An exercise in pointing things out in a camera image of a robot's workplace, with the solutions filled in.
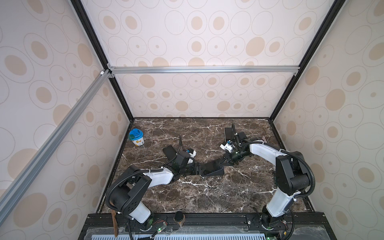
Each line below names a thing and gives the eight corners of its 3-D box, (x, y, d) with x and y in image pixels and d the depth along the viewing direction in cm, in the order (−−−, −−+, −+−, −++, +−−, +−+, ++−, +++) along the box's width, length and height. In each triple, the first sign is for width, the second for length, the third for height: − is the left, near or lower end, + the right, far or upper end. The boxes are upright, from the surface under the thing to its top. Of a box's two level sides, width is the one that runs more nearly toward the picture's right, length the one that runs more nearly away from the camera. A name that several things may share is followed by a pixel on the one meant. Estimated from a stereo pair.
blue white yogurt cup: (132, 147, 105) (127, 137, 97) (135, 137, 110) (130, 128, 102) (144, 147, 105) (140, 137, 97) (147, 138, 110) (143, 128, 102)
